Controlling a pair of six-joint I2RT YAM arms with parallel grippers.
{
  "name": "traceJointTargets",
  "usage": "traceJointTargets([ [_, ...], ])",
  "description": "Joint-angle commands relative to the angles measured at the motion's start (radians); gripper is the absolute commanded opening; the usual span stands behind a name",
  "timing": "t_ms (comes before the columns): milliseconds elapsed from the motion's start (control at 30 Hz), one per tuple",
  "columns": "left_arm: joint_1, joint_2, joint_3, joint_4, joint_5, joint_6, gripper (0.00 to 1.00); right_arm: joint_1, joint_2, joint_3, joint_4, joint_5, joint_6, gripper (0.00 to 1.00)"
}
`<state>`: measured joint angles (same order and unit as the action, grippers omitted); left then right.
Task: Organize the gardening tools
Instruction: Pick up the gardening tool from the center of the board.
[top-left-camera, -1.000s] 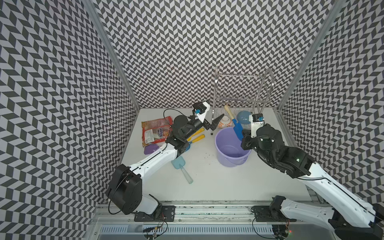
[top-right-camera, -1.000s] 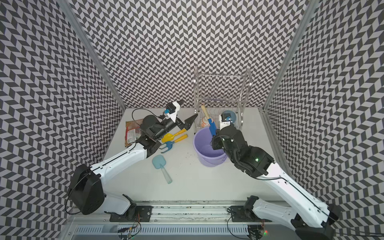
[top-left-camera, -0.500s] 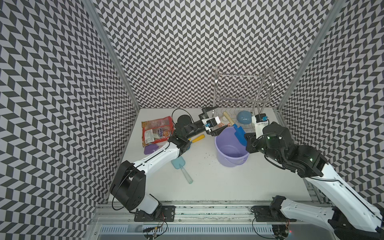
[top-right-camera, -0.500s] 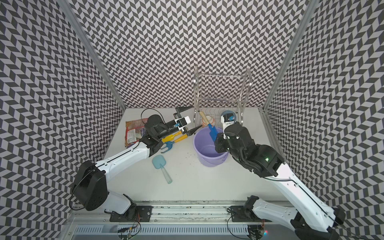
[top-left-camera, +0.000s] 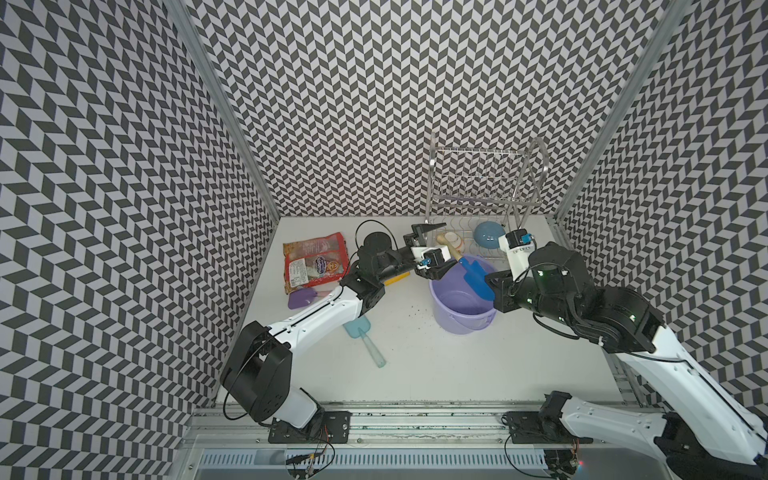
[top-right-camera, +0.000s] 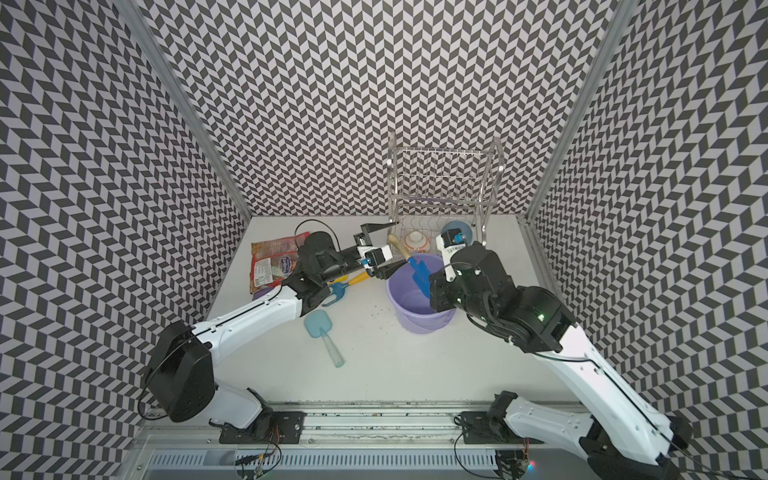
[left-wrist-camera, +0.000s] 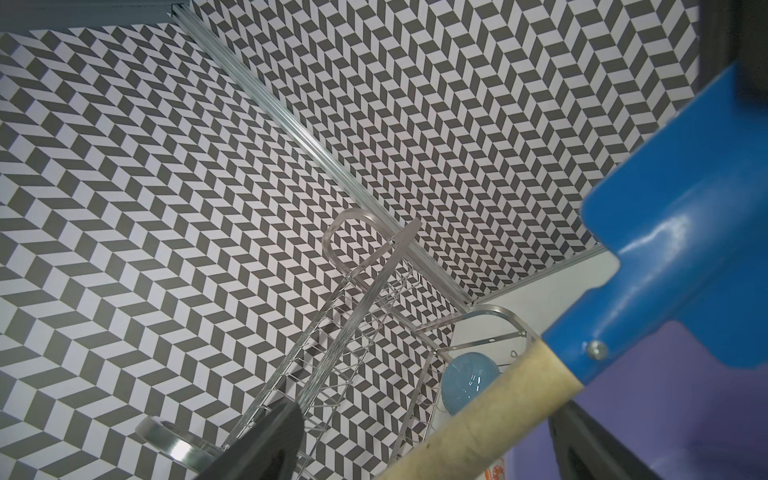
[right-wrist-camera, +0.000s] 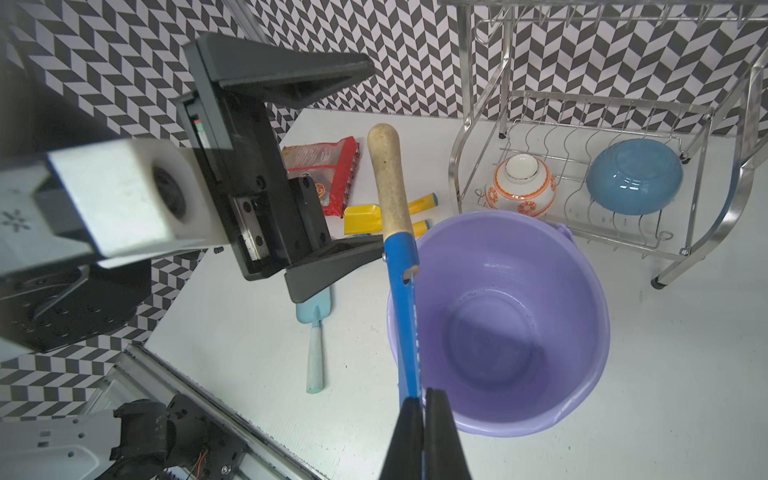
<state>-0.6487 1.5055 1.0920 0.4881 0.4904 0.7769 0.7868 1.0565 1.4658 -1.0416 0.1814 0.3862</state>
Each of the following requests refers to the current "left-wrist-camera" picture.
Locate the blue ceramic bowl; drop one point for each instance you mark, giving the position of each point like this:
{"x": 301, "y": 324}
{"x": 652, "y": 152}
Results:
{"x": 465, "y": 378}

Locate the red white patterned bowl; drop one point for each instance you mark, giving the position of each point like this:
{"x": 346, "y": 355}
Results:
{"x": 496, "y": 471}

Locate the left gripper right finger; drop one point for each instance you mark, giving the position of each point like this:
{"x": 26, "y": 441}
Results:
{"x": 584, "y": 449}

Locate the metal dish rack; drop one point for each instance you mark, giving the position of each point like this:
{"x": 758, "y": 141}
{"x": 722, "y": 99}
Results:
{"x": 319, "y": 370}

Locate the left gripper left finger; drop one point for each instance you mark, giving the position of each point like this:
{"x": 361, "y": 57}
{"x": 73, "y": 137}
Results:
{"x": 269, "y": 450}

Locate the blue trowel wooden handle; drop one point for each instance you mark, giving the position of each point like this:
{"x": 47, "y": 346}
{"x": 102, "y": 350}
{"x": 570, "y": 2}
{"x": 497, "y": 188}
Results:
{"x": 686, "y": 218}

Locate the purple plastic bucket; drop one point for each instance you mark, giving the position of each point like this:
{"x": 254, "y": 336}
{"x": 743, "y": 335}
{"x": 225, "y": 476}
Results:
{"x": 683, "y": 413}

